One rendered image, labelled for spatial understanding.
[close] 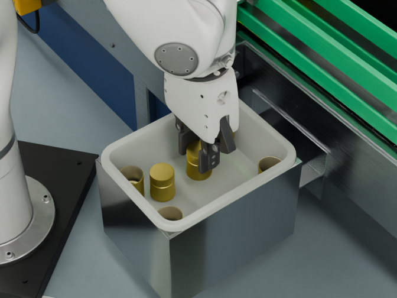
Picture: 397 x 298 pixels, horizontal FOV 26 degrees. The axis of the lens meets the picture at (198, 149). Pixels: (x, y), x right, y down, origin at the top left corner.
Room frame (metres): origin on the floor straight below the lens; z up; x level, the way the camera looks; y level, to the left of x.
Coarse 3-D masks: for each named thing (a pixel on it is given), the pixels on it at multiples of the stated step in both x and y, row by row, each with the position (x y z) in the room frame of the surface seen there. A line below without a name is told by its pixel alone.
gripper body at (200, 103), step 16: (176, 80) 0.78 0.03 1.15; (192, 80) 0.75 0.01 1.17; (208, 80) 0.75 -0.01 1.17; (224, 80) 0.75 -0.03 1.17; (176, 96) 0.78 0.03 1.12; (192, 96) 0.76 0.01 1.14; (208, 96) 0.74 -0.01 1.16; (224, 96) 0.75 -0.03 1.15; (176, 112) 0.79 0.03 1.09; (192, 112) 0.76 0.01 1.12; (208, 112) 0.74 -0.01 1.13; (224, 112) 0.75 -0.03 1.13; (192, 128) 0.76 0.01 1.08; (208, 128) 0.74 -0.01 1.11
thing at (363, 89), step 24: (264, 0) 0.97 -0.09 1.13; (264, 24) 0.97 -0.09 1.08; (288, 24) 0.93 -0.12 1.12; (312, 24) 0.90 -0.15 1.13; (288, 48) 0.93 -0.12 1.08; (312, 48) 0.89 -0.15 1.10; (336, 48) 0.86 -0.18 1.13; (312, 72) 0.89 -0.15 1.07; (336, 72) 0.86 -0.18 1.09; (360, 72) 0.82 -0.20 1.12; (336, 96) 0.85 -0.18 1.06; (360, 96) 0.82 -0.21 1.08; (384, 96) 0.79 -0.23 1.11; (384, 120) 0.78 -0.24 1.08
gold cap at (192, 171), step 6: (192, 144) 0.79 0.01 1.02; (198, 144) 0.79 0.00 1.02; (186, 150) 0.78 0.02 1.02; (192, 150) 0.78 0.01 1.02; (198, 150) 0.78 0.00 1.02; (192, 156) 0.77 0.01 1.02; (192, 162) 0.77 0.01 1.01; (186, 168) 0.79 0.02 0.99; (192, 168) 0.77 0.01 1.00; (192, 174) 0.77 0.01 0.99; (198, 174) 0.77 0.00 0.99; (204, 174) 0.77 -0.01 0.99; (210, 174) 0.78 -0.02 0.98; (198, 180) 0.77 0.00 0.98
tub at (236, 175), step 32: (160, 128) 0.84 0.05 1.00; (256, 128) 0.85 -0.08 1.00; (128, 160) 0.81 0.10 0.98; (160, 160) 0.83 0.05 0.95; (224, 160) 0.84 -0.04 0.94; (256, 160) 0.84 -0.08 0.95; (288, 160) 0.77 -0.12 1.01; (128, 192) 0.72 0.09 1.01; (192, 192) 0.78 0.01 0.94; (224, 192) 0.78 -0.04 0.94; (160, 224) 0.67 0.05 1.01; (192, 224) 0.67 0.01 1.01
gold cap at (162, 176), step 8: (152, 168) 0.79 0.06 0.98; (160, 168) 0.79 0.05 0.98; (168, 168) 0.79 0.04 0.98; (152, 176) 0.77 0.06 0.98; (160, 176) 0.77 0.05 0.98; (168, 176) 0.77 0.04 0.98; (152, 184) 0.77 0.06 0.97; (160, 184) 0.76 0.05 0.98; (168, 184) 0.77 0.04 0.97; (152, 192) 0.77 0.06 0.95; (160, 192) 0.76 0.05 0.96; (168, 192) 0.77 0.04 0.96; (160, 200) 0.76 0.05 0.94; (168, 200) 0.77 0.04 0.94
